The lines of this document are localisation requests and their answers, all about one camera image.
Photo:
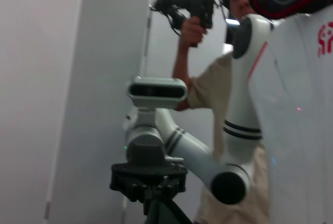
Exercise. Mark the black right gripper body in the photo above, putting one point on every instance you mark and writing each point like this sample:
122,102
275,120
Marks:
148,174

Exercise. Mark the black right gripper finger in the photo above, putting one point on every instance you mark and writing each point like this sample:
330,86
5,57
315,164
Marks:
170,190
139,196

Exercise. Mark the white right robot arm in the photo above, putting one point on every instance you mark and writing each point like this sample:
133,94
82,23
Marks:
192,151

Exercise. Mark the person's right forearm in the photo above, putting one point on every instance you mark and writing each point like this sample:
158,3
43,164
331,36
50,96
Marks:
182,65

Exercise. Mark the person's right hand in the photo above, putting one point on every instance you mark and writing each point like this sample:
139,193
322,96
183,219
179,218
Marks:
191,33

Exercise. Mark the person in beige shirt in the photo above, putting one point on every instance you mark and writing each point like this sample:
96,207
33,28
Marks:
210,86

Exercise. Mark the white robot torso red logo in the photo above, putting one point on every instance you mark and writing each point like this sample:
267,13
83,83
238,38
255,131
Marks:
299,104

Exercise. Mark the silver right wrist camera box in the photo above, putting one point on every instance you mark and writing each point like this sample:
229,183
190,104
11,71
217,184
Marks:
156,91

